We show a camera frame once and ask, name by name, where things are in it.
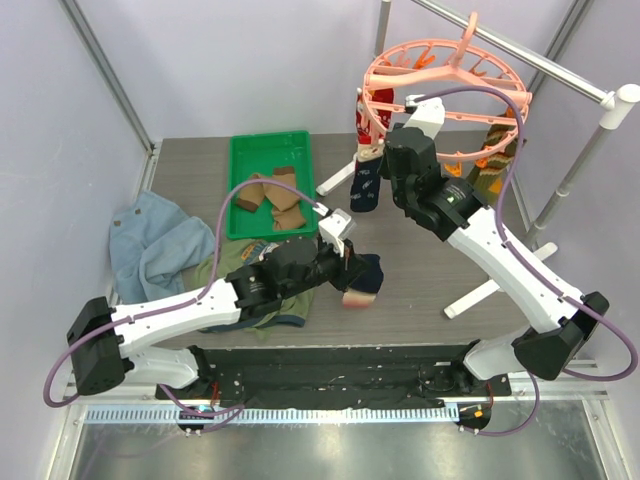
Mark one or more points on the white rack corner joint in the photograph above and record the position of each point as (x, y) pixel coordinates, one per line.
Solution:
(617, 105)

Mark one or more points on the red patterned sock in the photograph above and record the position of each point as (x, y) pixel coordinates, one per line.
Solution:
(367, 134)

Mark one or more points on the tan sock brown cuff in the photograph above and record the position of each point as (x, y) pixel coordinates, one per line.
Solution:
(285, 210)

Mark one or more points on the green plastic tray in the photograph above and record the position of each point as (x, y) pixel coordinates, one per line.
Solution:
(264, 209)

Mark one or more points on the tan sock with oval patch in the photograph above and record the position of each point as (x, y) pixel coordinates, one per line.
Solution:
(252, 196)

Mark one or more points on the silver rack upright pole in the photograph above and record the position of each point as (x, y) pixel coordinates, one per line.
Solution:
(563, 190)

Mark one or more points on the orange clothespin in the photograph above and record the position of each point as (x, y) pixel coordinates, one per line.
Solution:
(482, 162)
(425, 59)

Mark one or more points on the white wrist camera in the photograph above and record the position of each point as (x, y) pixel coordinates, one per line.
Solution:
(426, 115)
(335, 228)

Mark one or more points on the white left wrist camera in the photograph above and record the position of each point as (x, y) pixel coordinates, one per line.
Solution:
(335, 228)

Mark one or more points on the silver horizontal rack bar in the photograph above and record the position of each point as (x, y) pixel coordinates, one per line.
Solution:
(531, 58)

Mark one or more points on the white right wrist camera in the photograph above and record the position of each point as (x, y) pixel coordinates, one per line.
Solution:
(426, 115)

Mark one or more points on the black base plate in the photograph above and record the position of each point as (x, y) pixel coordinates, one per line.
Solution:
(337, 378)

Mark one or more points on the navy santa sock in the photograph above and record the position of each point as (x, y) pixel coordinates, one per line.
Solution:
(365, 188)
(364, 290)

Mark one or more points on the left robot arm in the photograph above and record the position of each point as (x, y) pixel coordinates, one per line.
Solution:
(110, 345)

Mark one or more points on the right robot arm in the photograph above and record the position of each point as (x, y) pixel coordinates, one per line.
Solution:
(458, 216)

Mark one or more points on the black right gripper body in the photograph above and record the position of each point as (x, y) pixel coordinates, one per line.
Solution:
(395, 154)

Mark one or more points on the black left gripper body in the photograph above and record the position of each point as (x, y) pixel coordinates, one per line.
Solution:
(328, 266)

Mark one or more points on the light blue cloth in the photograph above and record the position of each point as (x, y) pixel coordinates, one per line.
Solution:
(151, 243)

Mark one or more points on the green striped sock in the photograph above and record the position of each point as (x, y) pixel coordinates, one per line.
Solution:
(488, 182)

